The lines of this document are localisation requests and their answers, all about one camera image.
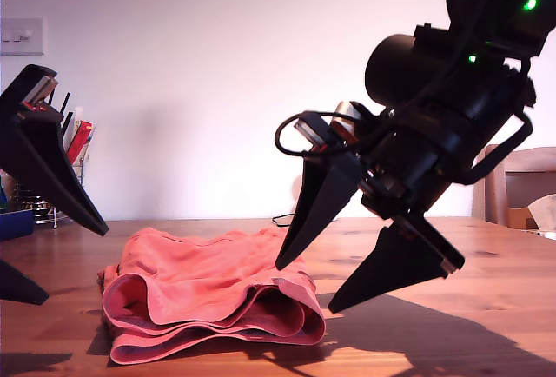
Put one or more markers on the white tissue paper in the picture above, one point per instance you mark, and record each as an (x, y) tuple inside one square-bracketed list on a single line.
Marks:
[(545, 212)]

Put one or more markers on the black chopstick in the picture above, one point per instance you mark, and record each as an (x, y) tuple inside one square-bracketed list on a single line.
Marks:
[(68, 125), (67, 103), (52, 97)]

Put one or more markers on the orange cardboard box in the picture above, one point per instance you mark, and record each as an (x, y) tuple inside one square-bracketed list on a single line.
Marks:
[(517, 217)]

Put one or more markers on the white light switch plate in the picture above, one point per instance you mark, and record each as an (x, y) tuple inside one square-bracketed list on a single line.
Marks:
[(21, 36)]

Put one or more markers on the blue box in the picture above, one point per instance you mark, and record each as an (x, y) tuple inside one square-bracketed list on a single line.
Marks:
[(16, 225)]

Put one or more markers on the red underwear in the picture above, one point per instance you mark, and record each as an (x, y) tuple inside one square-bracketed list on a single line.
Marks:
[(208, 273)]

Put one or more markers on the wooden chair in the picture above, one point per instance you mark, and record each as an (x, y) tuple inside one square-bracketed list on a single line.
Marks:
[(499, 199)]

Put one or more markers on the red chopstick packet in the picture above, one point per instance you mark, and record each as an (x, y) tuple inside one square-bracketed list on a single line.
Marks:
[(80, 140)]

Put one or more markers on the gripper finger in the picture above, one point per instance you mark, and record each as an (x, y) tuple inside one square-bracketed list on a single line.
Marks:
[(17, 286), (43, 164), (391, 268), (321, 203)]

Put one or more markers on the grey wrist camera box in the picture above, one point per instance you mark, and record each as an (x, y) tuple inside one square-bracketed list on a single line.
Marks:
[(26, 81), (347, 116)]

